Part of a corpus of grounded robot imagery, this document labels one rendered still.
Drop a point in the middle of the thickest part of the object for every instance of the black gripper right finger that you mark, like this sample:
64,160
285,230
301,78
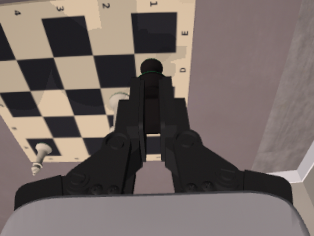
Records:
194,167

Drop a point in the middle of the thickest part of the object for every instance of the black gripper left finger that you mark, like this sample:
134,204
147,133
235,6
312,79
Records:
110,170

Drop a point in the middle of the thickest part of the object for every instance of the white chess piece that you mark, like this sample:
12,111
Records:
43,149
114,104

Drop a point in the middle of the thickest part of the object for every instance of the black and cream chessboard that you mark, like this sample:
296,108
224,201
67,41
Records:
62,60

